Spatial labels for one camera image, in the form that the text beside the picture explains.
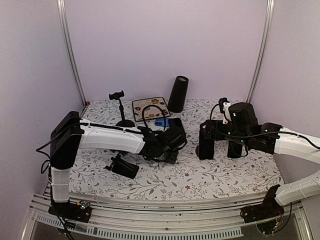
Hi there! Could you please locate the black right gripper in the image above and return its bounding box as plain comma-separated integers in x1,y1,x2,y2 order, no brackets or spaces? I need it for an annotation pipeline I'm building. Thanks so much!
201,118,250,146

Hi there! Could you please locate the blue edged black phone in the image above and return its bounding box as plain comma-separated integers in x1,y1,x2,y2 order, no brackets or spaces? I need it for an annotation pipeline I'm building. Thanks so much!
198,129,215,160

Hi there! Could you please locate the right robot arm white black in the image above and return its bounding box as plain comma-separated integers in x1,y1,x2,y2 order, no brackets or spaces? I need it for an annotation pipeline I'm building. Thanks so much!
198,98,320,218

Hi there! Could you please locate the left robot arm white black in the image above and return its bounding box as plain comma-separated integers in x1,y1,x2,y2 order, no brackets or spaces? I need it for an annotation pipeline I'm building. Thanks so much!
36,111,187,217

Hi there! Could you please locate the blue phone face down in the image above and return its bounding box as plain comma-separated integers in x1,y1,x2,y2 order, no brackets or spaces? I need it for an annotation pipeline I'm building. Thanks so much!
154,118,170,128

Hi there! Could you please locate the black tall phone holder stand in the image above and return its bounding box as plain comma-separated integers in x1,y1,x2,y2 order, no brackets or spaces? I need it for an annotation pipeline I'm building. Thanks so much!
109,90,135,128

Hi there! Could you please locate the brown round wooden coaster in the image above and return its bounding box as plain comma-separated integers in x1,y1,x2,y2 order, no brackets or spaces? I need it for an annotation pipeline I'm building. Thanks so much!
195,146,200,156

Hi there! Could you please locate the floral square ceramic plate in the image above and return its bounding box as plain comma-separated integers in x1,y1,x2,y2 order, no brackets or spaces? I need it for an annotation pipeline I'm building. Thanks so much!
131,96,171,122

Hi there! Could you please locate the black cylindrical speaker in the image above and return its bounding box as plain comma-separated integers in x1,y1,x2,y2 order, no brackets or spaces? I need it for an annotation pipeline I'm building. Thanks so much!
167,75,189,113

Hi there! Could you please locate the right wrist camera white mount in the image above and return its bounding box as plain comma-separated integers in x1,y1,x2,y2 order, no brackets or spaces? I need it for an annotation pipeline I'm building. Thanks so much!
218,97,232,125

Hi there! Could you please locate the black braided left cable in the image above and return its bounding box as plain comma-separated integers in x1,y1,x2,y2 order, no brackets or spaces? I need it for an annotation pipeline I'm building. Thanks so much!
141,104,167,131

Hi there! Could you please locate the black clamp phone mount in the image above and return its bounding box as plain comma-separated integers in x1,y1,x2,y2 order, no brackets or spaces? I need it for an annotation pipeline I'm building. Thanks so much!
105,153,140,179

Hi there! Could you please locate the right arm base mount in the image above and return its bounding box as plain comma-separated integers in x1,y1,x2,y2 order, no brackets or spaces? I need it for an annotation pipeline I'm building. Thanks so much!
240,184,285,223

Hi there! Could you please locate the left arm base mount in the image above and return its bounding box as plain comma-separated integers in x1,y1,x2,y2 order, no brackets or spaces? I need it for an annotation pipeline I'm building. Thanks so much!
48,200,92,223

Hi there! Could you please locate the right aluminium frame post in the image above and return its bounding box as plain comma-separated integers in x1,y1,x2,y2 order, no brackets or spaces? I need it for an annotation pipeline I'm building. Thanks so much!
246,0,275,103

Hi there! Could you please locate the aluminium frame post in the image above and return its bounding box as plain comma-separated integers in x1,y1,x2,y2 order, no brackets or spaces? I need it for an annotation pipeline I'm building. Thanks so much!
56,0,87,107
246,0,275,103

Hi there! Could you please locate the left aluminium frame post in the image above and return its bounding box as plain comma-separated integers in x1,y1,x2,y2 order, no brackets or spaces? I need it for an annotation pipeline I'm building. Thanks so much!
56,0,87,107

